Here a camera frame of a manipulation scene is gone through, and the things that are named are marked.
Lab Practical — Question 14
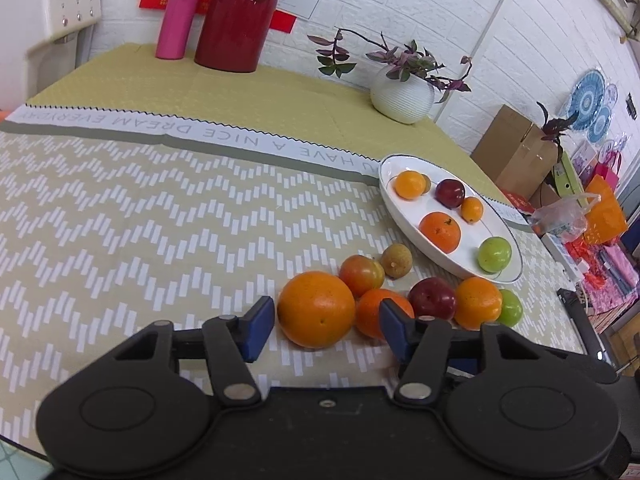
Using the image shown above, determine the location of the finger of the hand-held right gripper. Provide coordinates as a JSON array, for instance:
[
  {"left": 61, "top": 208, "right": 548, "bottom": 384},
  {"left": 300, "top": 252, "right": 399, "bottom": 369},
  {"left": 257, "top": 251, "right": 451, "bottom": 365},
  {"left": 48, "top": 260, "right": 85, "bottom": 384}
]
[{"left": 547, "top": 346, "right": 619, "bottom": 387}]

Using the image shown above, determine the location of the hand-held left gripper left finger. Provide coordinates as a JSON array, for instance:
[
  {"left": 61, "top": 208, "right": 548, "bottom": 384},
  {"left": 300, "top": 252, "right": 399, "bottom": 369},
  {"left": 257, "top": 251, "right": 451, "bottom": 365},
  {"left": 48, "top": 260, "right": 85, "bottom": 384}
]
[{"left": 100, "top": 296, "right": 276, "bottom": 407}]

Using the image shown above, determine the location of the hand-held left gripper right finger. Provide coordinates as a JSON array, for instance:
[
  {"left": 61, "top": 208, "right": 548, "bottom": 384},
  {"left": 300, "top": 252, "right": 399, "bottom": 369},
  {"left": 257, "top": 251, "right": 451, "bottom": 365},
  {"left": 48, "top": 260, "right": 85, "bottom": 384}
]
[{"left": 378, "top": 299, "right": 556, "bottom": 406}]

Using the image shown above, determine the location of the dark red apple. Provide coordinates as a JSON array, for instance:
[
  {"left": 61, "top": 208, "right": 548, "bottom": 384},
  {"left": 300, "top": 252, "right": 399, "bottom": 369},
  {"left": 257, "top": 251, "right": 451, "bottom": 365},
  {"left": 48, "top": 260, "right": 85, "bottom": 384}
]
[{"left": 407, "top": 276, "right": 457, "bottom": 320}]

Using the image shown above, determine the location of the large orange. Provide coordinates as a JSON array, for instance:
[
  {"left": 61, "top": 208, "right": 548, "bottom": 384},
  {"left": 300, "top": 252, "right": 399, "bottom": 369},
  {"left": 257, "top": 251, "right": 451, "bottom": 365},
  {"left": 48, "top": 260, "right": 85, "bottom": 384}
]
[{"left": 276, "top": 270, "right": 356, "bottom": 350}]

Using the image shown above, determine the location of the red tomato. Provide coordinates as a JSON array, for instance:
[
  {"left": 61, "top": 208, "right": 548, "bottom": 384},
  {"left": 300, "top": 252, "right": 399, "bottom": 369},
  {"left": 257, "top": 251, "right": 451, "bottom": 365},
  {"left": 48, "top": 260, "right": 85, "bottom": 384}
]
[{"left": 339, "top": 254, "right": 376, "bottom": 298}]

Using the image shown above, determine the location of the medium orange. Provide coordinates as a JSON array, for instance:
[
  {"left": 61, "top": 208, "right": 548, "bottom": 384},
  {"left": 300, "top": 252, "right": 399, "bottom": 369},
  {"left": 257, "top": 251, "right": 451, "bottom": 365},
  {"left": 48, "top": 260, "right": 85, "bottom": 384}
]
[{"left": 453, "top": 276, "right": 503, "bottom": 331}]

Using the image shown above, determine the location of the green apple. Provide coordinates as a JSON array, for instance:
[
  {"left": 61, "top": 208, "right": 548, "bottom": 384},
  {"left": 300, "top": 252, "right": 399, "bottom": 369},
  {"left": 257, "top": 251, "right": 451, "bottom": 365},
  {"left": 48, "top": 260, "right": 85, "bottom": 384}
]
[
  {"left": 497, "top": 288, "right": 524, "bottom": 327},
  {"left": 476, "top": 237, "right": 513, "bottom": 274}
]

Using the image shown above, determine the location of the tangerine with green stem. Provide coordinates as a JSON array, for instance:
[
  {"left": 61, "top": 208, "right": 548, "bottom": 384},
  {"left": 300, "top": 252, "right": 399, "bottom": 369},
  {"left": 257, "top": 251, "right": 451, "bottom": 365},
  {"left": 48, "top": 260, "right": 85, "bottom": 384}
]
[{"left": 418, "top": 211, "right": 462, "bottom": 255}]

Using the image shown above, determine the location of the white plate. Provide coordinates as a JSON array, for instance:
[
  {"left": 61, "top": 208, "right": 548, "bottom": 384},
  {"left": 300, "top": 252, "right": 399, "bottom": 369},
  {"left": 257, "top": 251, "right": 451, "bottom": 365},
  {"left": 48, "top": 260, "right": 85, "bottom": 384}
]
[{"left": 377, "top": 154, "right": 524, "bottom": 283}]

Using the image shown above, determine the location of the small tangerine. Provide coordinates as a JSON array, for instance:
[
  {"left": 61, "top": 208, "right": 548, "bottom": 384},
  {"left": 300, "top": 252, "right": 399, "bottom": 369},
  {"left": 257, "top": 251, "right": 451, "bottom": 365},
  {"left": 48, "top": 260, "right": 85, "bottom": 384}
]
[{"left": 460, "top": 196, "right": 485, "bottom": 224}]

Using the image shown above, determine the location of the yellowish orange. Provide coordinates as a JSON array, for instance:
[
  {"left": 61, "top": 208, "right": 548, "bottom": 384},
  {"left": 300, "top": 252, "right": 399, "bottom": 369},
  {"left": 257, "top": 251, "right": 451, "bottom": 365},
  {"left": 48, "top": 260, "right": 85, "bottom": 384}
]
[{"left": 394, "top": 170, "right": 427, "bottom": 201}]

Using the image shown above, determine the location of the dark red plum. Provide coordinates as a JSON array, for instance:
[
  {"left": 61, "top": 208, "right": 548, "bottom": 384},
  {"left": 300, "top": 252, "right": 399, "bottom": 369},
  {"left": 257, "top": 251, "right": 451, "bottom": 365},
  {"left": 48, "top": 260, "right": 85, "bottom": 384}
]
[{"left": 435, "top": 178, "right": 466, "bottom": 209}]

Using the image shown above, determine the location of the pink printed cloth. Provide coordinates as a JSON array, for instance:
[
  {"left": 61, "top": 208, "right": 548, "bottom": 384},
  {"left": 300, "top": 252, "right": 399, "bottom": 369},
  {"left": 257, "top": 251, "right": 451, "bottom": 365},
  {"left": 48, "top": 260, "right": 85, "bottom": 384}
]
[{"left": 580, "top": 240, "right": 640, "bottom": 311}]

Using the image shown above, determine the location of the white power strip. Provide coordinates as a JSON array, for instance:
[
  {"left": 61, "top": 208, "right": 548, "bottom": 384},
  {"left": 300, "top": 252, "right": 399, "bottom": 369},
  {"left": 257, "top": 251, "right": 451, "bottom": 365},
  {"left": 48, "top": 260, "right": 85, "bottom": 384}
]
[{"left": 542, "top": 232, "right": 593, "bottom": 281}]

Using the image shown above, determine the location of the chevron patterned tablecloth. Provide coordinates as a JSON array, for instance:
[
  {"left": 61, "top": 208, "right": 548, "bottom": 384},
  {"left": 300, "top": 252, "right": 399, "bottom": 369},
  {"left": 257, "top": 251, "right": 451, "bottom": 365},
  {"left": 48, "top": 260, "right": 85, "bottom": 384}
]
[{"left": 0, "top": 102, "right": 591, "bottom": 456}]

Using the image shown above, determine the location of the clear plastic bag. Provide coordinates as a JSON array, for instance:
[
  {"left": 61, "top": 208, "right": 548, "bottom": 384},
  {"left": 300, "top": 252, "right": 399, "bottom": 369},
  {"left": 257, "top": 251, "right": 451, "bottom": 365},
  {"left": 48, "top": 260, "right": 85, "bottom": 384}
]
[{"left": 530, "top": 192, "right": 601, "bottom": 237}]

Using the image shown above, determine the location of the orange bag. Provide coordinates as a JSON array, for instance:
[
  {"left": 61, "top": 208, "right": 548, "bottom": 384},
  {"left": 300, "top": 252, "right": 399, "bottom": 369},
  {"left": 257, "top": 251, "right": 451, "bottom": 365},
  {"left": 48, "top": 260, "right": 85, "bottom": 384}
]
[{"left": 584, "top": 175, "right": 628, "bottom": 246}]

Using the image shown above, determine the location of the red envelope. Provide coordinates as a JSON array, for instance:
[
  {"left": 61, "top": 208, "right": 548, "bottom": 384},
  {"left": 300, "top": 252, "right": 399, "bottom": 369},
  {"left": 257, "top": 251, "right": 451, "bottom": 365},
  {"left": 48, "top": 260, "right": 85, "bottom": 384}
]
[{"left": 500, "top": 189, "right": 537, "bottom": 217}]

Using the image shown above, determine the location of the green file box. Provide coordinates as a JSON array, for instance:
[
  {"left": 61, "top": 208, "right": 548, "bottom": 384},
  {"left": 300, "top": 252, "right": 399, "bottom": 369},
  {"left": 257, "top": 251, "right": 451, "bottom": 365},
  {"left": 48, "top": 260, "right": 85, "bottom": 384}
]
[{"left": 554, "top": 152, "right": 592, "bottom": 209}]

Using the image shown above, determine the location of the pink gift bag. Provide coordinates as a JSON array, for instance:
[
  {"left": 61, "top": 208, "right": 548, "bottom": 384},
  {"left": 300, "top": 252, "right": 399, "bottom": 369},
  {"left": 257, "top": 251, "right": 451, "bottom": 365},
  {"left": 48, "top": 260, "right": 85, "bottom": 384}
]
[{"left": 592, "top": 150, "right": 623, "bottom": 191}]

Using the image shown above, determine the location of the cardboard box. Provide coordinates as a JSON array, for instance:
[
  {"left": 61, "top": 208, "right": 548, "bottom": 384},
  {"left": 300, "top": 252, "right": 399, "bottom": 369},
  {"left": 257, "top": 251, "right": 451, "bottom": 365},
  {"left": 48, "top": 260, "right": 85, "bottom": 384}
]
[{"left": 471, "top": 104, "right": 565, "bottom": 201}]

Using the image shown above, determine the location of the white ribbed plant pot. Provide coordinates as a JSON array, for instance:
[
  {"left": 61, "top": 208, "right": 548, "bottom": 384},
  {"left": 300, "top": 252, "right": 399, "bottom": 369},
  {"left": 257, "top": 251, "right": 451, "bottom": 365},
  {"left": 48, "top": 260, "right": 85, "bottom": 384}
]
[{"left": 370, "top": 66, "right": 436, "bottom": 125}]

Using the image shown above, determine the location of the yellow green tablecloth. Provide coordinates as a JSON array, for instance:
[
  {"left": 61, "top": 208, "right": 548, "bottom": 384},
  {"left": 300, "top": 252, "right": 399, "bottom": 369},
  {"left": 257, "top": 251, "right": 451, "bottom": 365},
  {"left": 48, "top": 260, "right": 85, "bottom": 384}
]
[{"left": 22, "top": 42, "right": 513, "bottom": 206}]

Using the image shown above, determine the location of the dark purple leafy plant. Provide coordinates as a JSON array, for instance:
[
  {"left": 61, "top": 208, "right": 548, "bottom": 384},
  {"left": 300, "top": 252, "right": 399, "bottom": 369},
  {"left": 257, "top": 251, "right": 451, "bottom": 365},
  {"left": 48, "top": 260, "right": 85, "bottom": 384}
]
[{"left": 536, "top": 101, "right": 581, "bottom": 161}]

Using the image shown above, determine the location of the medium blue round doily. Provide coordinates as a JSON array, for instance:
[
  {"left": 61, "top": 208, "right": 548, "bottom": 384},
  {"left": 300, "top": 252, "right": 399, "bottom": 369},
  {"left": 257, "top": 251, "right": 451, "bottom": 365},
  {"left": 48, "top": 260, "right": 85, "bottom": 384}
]
[{"left": 587, "top": 105, "right": 613, "bottom": 143}]

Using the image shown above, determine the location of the purple green trailing plant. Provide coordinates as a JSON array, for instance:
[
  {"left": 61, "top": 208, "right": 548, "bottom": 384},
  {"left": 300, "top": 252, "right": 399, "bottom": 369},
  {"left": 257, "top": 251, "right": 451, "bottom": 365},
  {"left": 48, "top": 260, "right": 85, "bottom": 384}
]
[{"left": 307, "top": 27, "right": 474, "bottom": 106}]

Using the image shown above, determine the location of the large blue round doily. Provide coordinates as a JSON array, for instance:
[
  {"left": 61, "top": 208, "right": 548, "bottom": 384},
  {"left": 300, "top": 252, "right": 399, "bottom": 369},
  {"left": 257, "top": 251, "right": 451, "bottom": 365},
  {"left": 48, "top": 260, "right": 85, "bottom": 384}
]
[{"left": 567, "top": 69, "right": 607, "bottom": 131}]

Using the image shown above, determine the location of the red paper strip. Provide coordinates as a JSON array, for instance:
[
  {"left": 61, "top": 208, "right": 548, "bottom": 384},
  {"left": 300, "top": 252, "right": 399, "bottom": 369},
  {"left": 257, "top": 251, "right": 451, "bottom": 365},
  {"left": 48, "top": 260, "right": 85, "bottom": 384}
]
[{"left": 138, "top": 0, "right": 297, "bottom": 35}]

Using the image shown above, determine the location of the red thermos jug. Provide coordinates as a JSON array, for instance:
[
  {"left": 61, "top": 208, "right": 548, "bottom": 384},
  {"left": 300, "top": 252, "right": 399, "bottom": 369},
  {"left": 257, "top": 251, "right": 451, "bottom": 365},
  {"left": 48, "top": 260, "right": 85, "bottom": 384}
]
[{"left": 194, "top": 0, "right": 287, "bottom": 73}]

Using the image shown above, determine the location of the pink bottle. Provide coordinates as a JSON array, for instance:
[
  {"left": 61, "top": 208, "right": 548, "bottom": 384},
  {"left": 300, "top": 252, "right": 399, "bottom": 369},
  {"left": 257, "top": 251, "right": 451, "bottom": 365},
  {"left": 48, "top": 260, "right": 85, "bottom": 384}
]
[{"left": 155, "top": 0, "right": 207, "bottom": 60}]

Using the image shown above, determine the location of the white appliance with screen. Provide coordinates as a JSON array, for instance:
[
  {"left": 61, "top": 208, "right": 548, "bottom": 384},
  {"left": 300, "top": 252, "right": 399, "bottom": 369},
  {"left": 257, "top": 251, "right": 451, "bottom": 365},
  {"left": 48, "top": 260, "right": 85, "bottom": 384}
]
[{"left": 24, "top": 0, "right": 104, "bottom": 61}]

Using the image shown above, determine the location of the white wall conduit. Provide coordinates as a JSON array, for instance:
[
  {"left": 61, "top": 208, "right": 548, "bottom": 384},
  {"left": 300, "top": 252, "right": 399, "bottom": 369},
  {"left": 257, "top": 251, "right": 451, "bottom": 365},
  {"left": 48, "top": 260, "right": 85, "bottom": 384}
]
[{"left": 432, "top": 0, "right": 527, "bottom": 123}]

